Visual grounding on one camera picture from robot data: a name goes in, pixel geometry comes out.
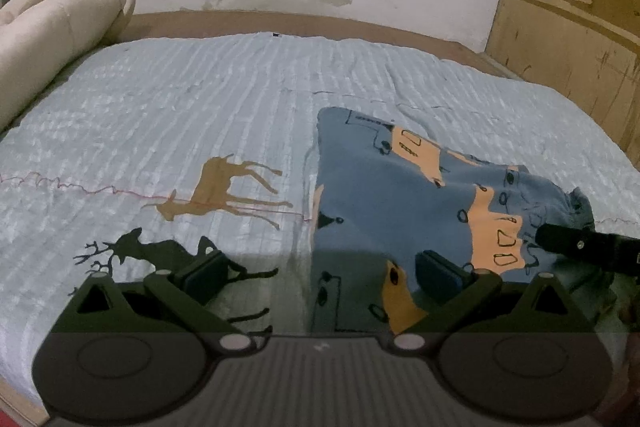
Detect blue pants with orange print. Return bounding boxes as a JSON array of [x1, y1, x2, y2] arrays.
[[306, 107, 599, 339]]

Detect beige rolled duvet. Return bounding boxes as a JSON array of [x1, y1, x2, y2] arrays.
[[0, 0, 137, 132]]

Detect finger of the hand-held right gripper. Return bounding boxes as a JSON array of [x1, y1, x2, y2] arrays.
[[534, 222, 640, 278]]

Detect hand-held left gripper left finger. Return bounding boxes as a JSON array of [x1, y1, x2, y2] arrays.
[[63, 251, 255, 354]]

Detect scuffed plywood board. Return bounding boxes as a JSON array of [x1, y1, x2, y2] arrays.
[[485, 0, 640, 152]]

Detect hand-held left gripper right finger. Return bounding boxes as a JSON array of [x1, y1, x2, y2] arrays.
[[392, 250, 584, 354]]

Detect light blue deer-print bedspread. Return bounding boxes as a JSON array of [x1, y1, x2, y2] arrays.
[[0, 32, 640, 408]]

